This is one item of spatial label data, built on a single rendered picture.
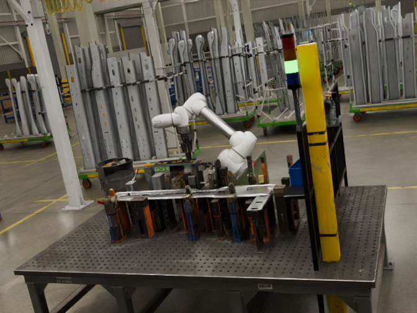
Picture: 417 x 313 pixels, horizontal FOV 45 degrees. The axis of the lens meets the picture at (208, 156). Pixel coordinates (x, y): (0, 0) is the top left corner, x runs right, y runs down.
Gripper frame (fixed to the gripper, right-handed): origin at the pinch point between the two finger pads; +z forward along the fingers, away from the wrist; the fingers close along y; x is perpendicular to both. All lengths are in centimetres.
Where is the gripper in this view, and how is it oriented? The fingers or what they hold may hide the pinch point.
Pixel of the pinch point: (188, 156)
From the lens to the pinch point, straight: 417.2
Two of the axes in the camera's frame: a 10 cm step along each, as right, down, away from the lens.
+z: 1.6, 9.6, 2.3
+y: -6.9, 2.8, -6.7
